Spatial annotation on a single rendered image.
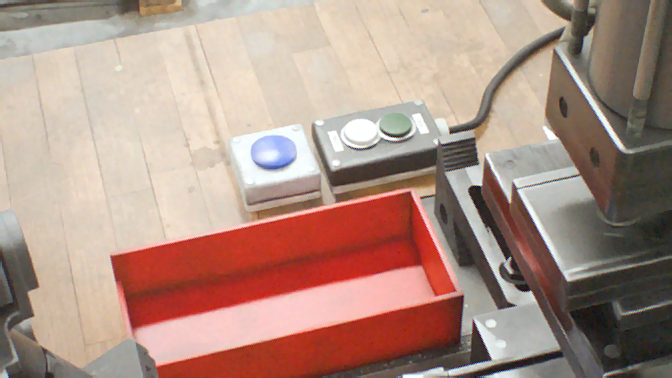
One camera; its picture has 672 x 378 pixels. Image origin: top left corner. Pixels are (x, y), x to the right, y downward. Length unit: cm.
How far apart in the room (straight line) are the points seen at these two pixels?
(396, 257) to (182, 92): 29
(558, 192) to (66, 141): 59
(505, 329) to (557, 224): 21
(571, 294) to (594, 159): 8
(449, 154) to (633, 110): 44
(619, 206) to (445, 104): 57
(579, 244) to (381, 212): 36
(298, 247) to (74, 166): 24
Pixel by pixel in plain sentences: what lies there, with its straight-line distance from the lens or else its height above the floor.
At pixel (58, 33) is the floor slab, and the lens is 282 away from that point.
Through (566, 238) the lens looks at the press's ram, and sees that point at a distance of 71.
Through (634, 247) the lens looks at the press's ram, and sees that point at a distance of 71.
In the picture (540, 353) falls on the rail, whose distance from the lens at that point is 90.
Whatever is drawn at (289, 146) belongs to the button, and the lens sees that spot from 111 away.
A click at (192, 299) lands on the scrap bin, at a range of 104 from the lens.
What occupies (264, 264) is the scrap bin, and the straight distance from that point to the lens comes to 105.
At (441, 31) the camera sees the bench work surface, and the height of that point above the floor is 90.
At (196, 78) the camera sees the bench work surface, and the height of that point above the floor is 90.
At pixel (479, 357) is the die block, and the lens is 93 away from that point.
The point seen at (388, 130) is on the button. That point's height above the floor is 94.
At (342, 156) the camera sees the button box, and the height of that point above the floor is 93.
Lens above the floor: 170
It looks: 45 degrees down
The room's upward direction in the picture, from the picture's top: 2 degrees counter-clockwise
